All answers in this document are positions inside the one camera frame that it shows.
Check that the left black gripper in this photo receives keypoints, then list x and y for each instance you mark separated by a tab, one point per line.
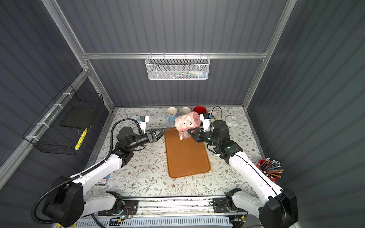
150	133

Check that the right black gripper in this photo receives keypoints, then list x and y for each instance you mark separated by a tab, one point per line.
196	137

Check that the pink mug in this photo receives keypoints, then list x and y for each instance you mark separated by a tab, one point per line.
187	121

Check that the black mug red inside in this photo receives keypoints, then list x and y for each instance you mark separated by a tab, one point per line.
200	110

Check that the purple mug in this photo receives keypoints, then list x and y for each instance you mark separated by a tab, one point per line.
185	110

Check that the light green mug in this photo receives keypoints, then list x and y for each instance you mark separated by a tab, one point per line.
213	116

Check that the orange plastic tray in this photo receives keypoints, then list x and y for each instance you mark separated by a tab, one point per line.
185	157

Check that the light blue mug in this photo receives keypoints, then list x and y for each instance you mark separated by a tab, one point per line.
172	114

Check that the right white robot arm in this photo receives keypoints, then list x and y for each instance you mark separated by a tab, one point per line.
273	206

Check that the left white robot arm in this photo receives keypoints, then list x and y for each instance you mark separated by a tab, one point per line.
65	202

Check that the white mug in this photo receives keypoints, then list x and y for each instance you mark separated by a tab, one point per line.
184	135

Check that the highlighter marker pack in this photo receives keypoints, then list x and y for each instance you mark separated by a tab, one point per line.
104	181

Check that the red pencil cup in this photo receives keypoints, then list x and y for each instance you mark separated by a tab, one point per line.
270	168

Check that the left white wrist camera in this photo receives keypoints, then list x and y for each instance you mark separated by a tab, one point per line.
143	121

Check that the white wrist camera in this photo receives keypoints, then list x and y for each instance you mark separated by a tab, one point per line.
206	121
143	121

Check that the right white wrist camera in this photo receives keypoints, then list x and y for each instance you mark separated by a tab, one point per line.
206	121

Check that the white wire basket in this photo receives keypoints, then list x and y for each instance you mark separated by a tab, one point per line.
175	68

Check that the black wire basket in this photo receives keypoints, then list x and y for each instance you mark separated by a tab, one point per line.
58	131

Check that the white ribbed cable duct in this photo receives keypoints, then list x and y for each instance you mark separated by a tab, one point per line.
168	222

